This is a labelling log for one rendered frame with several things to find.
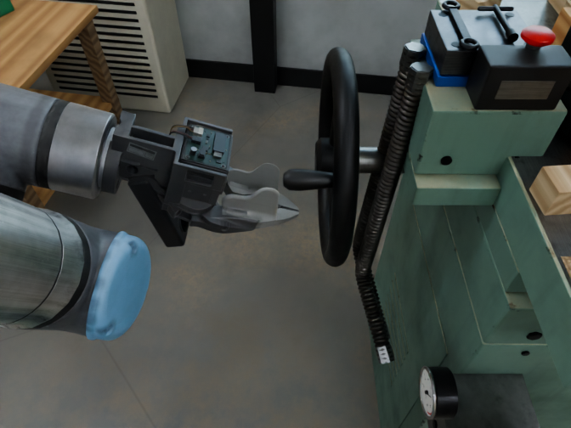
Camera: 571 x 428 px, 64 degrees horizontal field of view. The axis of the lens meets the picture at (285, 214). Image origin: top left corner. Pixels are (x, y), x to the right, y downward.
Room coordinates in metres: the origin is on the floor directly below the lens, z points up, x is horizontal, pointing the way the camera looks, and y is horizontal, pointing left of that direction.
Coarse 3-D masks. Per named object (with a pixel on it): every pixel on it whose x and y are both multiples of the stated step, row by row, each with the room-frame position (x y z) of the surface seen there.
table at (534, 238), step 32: (512, 0) 0.73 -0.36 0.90; (544, 0) 0.73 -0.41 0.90; (512, 160) 0.36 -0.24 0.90; (544, 160) 0.36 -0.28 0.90; (416, 192) 0.35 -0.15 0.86; (448, 192) 0.35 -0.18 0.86; (480, 192) 0.35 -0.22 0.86; (512, 192) 0.33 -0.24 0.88; (512, 224) 0.30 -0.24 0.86; (544, 224) 0.27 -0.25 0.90; (544, 256) 0.24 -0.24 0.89; (544, 288) 0.22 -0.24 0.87; (544, 320) 0.20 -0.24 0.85
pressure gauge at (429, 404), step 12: (420, 372) 0.23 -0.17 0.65; (432, 372) 0.21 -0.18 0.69; (444, 372) 0.21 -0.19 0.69; (420, 384) 0.22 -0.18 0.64; (432, 384) 0.20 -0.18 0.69; (444, 384) 0.20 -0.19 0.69; (420, 396) 0.20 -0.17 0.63; (432, 396) 0.19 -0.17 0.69; (444, 396) 0.19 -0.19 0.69; (456, 396) 0.19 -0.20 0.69; (432, 408) 0.17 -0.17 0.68; (444, 408) 0.17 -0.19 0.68; (456, 408) 0.17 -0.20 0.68
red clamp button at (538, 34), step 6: (522, 30) 0.41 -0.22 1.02; (528, 30) 0.41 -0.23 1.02; (534, 30) 0.40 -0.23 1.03; (540, 30) 0.40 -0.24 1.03; (546, 30) 0.41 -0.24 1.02; (522, 36) 0.40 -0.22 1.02; (528, 36) 0.40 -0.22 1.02; (534, 36) 0.40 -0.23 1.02; (540, 36) 0.40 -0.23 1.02; (546, 36) 0.40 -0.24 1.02; (552, 36) 0.40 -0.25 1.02; (528, 42) 0.40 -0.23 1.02; (534, 42) 0.39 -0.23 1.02; (540, 42) 0.39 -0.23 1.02; (546, 42) 0.39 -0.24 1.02; (552, 42) 0.39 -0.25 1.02
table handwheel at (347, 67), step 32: (352, 64) 0.47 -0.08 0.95; (320, 96) 0.59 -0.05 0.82; (352, 96) 0.41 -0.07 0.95; (320, 128) 0.58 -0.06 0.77; (352, 128) 0.38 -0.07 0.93; (320, 160) 0.44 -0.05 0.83; (352, 160) 0.35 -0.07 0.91; (384, 160) 0.45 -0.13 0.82; (320, 192) 0.50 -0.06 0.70; (352, 192) 0.33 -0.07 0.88; (320, 224) 0.45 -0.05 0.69; (352, 224) 0.32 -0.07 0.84
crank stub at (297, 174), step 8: (288, 176) 0.36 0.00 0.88; (296, 176) 0.36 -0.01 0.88; (304, 176) 0.36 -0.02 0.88; (312, 176) 0.36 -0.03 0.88; (320, 176) 0.36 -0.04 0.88; (328, 176) 0.36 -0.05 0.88; (288, 184) 0.35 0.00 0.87; (296, 184) 0.35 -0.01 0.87; (304, 184) 0.35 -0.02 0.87; (312, 184) 0.35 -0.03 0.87; (320, 184) 0.35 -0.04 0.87; (328, 184) 0.35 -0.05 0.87
